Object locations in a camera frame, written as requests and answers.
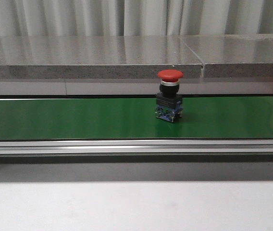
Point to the green conveyor belt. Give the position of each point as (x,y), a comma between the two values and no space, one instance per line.
(134,118)

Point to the grey stone slab right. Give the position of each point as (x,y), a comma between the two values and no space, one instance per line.
(233,55)

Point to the grey stone countertop slab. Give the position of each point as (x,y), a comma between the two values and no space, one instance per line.
(94,57)

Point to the white pleated curtain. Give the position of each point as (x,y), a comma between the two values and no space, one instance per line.
(135,17)

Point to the aluminium conveyor side rail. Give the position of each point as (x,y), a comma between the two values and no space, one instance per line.
(135,147)

